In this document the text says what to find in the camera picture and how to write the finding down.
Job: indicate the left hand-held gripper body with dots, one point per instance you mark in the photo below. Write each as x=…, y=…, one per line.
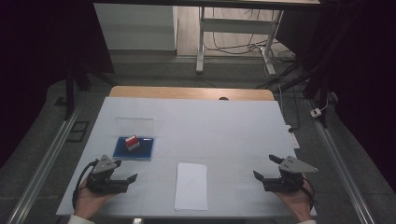
x=102, y=182

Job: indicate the black metal stand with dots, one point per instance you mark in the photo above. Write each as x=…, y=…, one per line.
x=69, y=93
x=320, y=93

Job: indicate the aluminium rail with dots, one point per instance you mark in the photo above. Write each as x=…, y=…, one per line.
x=339, y=161
x=46, y=161

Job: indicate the silver table clamp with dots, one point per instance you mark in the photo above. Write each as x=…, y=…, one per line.
x=137, y=221

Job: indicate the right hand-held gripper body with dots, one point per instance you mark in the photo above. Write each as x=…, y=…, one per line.
x=288, y=179

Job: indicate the white desk frame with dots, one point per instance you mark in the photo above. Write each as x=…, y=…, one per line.
x=236, y=26

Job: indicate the large white table cover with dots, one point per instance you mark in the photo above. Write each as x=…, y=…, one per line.
x=218, y=130

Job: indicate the blue ink pad box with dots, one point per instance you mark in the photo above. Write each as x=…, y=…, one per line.
x=138, y=154

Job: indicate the dark round table grommet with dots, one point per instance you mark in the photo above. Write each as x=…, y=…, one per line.
x=223, y=98

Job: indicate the person's right white sleeve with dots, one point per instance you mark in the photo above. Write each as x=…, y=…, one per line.
x=306, y=222

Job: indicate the person's left white sleeve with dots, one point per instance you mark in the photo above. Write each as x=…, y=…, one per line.
x=79, y=220

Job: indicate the person's right hand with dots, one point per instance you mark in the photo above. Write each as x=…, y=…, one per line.
x=295, y=202

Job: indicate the white cabinet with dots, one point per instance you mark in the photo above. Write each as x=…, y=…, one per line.
x=134, y=28

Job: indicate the black rectangular floor frame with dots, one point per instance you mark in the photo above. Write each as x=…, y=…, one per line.
x=77, y=132

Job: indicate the white paper sheet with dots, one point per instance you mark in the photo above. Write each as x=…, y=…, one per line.
x=191, y=189

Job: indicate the white plug adapter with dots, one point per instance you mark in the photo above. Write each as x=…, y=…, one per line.
x=315, y=112

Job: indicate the person's left hand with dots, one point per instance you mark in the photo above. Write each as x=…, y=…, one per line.
x=88, y=202

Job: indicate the person's white sleeve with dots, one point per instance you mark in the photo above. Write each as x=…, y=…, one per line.
x=306, y=222
x=79, y=220

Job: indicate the dark curtain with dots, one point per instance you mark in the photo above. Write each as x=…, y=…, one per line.
x=31, y=62
x=367, y=77

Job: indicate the red stamp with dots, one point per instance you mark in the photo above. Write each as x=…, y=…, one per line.
x=132, y=142

